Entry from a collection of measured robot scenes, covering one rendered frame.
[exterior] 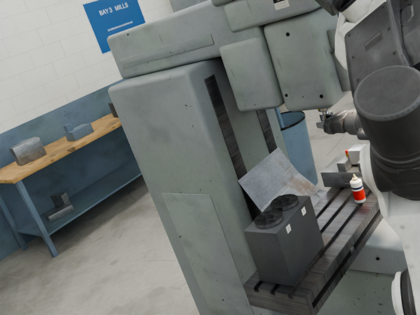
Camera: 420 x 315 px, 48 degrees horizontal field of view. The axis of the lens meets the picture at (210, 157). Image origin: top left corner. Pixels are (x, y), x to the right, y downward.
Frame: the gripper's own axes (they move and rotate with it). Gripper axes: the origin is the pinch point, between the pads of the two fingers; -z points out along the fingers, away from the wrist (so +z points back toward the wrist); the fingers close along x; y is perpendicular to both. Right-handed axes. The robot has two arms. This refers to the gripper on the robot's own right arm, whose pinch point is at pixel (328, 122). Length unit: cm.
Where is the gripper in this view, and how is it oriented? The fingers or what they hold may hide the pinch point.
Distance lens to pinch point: 172.8
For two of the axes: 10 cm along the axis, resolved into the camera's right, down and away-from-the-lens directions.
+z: 5.5, 0.7, -8.3
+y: 3.3, 9.0, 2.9
